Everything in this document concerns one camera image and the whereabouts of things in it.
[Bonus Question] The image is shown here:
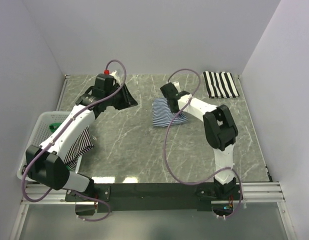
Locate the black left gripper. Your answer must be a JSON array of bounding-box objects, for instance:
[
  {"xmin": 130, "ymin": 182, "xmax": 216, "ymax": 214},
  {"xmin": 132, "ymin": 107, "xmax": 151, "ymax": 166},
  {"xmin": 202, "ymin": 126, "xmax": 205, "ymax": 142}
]
[{"xmin": 105, "ymin": 83, "xmax": 138, "ymax": 111}]

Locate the blue white striped tank top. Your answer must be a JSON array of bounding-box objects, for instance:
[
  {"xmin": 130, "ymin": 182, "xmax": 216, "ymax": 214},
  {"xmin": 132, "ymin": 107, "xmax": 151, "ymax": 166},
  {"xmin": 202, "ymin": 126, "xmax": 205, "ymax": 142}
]
[{"xmin": 152, "ymin": 97, "xmax": 175, "ymax": 128}]

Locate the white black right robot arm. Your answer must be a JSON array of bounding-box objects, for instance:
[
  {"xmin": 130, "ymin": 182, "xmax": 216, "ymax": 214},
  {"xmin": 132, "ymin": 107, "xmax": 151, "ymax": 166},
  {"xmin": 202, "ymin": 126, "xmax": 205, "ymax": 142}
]
[{"xmin": 160, "ymin": 82, "xmax": 238, "ymax": 200}]

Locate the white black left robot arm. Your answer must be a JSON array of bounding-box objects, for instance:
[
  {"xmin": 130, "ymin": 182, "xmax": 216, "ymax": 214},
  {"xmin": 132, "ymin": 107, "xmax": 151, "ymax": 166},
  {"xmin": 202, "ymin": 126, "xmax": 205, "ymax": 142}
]
[{"xmin": 22, "ymin": 70, "xmax": 138, "ymax": 201}]

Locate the folded black white tank top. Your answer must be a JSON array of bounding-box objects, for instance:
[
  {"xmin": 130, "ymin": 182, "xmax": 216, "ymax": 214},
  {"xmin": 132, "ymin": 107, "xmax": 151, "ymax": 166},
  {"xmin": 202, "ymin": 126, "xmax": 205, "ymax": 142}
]
[{"xmin": 203, "ymin": 71, "xmax": 240, "ymax": 99}]

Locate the dark striped tank top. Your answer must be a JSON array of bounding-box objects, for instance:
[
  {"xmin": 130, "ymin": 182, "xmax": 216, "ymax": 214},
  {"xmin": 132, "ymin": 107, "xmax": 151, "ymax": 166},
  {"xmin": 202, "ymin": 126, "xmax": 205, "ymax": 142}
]
[{"xmin": 63, "ymin": 127, "xmax": 94, "ymax": 172}]

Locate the green garment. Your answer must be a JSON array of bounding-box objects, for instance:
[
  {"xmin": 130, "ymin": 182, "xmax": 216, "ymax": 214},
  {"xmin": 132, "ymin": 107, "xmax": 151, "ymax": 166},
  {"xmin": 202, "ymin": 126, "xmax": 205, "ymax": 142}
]
[{"xmin": 48, "ymin": 122, "xmax": 62, "ymax": 133}]

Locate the white plastic laundry basket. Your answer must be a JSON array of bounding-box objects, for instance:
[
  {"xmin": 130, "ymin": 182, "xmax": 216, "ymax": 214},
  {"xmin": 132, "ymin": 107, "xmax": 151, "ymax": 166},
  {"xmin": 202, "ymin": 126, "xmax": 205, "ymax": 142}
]
[{"xmin": 16, "ymin": 111, "xmax": 83, "ymax": 180}]

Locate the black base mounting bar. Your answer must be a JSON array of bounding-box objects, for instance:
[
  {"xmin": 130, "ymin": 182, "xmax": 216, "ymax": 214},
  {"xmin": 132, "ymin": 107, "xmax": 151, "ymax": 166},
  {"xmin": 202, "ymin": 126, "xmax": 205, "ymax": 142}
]
[{"xmin": 64, "ymin": 182, "xmax": 245, "ymax": 216}]

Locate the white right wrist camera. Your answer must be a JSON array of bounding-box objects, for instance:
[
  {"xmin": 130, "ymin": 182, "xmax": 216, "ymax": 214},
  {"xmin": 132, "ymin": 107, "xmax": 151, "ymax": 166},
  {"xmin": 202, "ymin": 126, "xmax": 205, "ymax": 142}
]
[{"xmin": 171, "ymin": 81, "xmax": 181, "ymax": 92}]

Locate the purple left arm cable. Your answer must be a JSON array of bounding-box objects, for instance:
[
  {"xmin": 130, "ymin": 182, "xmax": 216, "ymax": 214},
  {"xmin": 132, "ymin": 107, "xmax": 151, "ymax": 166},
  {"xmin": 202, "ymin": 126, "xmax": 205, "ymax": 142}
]
[{"xmin": 21, "ymin": 59, "xmax": 127, "ymax": 223}]

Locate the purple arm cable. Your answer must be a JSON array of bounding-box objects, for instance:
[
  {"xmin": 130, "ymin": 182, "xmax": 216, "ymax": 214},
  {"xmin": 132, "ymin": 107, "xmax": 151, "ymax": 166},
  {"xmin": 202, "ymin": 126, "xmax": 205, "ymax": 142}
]
[
  {"xmin": 163, "ymin": 68, "xmax": 244, "ymax": 221},
  {"xmin": 21, "ymin": 59, "xmax": 127, "ymax": 223}
]

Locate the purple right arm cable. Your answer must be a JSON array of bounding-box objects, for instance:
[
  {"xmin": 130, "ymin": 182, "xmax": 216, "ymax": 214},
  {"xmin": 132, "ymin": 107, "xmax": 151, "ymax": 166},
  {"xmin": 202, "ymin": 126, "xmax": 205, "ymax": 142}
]
[{"xmin": 163, "ymin": 68, "xmax": 244, "ymax": 221}]

